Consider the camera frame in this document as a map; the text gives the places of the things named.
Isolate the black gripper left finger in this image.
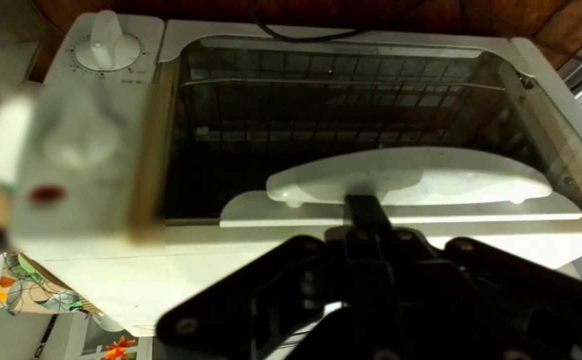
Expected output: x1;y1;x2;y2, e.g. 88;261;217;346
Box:
154;194;374;360

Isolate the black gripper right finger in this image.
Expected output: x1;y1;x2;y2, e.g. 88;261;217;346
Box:
366;194;582;360

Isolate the glass oven door white handle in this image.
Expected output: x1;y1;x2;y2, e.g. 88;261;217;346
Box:
126;33;582;231

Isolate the white toaster oven body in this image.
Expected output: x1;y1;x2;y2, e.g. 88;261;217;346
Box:
7;10;582;339

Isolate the red oven indicator light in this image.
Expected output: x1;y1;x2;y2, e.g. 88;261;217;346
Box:
26;182;70;203

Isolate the white oven knob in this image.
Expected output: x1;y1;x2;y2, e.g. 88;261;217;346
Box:
72;7;144;72
38;90;126;169

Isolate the colourful printed paper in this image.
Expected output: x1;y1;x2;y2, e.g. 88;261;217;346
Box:
0;250;88;335

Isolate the white cloth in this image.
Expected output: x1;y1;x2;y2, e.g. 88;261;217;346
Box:
0;98;36;186

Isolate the black oven power cable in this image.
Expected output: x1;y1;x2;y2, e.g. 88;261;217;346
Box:
261;20;374;44

